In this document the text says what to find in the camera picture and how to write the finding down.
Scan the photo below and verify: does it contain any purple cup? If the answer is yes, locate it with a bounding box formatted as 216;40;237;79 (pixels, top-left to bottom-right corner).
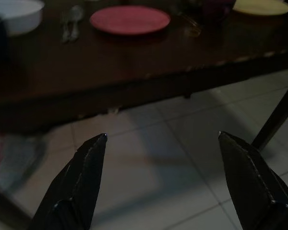
201;0;236;23

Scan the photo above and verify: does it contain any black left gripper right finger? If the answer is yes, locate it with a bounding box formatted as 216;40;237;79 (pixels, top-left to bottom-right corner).
217;131;288;230

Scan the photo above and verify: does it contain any yellow plate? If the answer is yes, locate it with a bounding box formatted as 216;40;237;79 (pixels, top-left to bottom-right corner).
232;0;288;16

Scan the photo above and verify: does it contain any gold cutlery piece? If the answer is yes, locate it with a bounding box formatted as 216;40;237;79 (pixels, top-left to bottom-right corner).
177;11;204;36

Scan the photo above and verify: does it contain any white red plastic bag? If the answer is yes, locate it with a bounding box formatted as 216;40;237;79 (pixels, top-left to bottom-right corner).
0;134;48;190

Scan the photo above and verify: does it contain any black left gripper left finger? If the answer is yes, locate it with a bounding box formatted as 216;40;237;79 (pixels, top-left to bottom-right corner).
32;133;108;230

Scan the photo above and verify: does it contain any silver fork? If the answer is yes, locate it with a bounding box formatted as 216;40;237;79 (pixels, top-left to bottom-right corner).
61;11;72;44

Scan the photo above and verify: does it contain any silver spoon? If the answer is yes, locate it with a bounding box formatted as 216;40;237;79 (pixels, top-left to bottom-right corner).
69;5;84;41

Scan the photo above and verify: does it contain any red plate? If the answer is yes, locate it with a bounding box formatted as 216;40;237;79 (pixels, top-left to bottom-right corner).
89;5;171;36

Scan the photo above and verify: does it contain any white bowl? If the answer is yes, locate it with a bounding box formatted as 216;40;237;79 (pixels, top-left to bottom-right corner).
0;0;45;36

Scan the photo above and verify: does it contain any dark wooden table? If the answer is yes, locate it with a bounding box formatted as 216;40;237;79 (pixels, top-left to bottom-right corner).
0;0;288;154

